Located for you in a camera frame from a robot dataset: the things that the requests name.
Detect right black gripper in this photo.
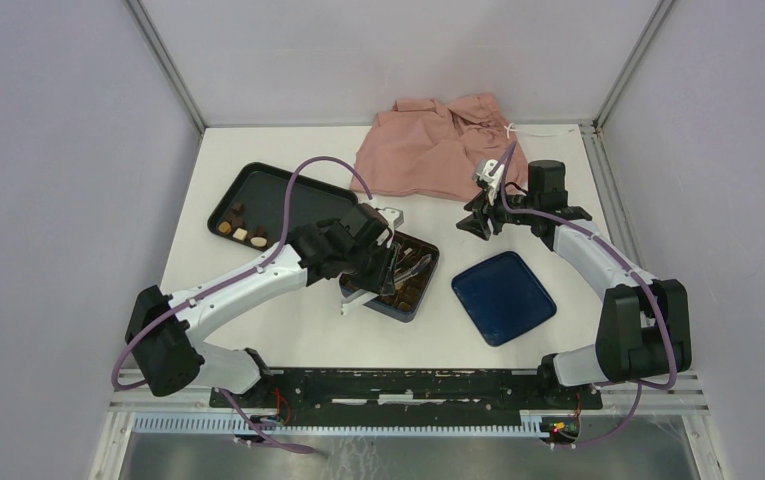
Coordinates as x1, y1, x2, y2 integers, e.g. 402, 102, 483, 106
456, 180, 539, 241

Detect silver metal tongs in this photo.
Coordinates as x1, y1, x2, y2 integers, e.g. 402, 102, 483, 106
339, 246, 434, 317

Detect blue chocolate box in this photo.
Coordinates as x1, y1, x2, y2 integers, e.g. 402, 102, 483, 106
339, 232, 440, 323

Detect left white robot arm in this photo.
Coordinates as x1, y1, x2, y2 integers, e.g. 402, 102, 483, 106
123, 203, 404, 408

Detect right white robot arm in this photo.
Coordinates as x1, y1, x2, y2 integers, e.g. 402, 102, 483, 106
456, 159, 692, 408

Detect black chocolate tray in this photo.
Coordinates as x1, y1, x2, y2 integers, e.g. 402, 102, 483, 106
207, 162, 358, 251

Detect blue box lid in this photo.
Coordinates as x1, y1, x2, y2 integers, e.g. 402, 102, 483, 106
451, 251, 557, 347

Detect pink cloth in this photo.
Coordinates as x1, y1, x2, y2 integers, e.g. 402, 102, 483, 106
354, 93, 528, 202

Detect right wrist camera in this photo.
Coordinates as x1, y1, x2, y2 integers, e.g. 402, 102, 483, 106
473, 159, 505, 190

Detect white drawstring cord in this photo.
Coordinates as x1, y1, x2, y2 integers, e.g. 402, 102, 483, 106
503, 123, 577, 140

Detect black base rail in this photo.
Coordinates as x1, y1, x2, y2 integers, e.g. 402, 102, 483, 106
235, 367, 603, 427

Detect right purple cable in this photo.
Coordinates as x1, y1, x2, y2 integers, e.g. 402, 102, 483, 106
497, 140, 680, 449

